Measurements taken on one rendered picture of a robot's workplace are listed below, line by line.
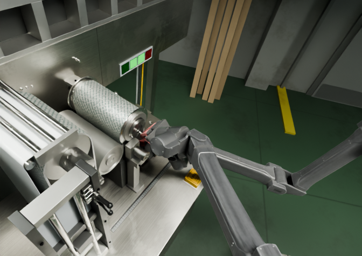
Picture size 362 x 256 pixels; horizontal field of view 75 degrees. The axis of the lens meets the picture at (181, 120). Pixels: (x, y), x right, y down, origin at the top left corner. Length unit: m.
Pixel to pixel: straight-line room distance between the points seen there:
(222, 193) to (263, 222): 1.71
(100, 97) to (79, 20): 0.28
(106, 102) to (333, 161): 0.79
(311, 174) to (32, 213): 0.85
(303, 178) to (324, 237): 1.52
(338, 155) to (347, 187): 2.01
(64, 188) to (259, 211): 1.92
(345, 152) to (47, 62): 1.02
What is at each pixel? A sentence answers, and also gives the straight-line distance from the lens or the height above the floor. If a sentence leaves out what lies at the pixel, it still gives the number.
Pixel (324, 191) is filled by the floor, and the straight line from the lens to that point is 2.75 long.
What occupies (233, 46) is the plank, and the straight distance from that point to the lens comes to 2.74.
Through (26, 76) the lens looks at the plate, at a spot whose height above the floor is 1.37.
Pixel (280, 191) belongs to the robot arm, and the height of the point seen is 1.13.
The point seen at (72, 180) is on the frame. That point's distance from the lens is 0.54.
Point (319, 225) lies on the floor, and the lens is 2.52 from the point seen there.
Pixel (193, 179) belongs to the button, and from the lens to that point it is 1.14.
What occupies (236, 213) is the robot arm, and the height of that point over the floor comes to 1.43.
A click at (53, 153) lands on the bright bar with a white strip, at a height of 1.44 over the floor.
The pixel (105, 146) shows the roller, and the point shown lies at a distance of 0.83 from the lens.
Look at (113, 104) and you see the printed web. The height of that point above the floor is 1.31.
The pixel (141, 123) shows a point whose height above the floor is 1.27.
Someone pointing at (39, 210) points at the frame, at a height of 1.44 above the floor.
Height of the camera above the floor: 1.90
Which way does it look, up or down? 46 degrees down
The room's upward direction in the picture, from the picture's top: 12 degrees clockwise
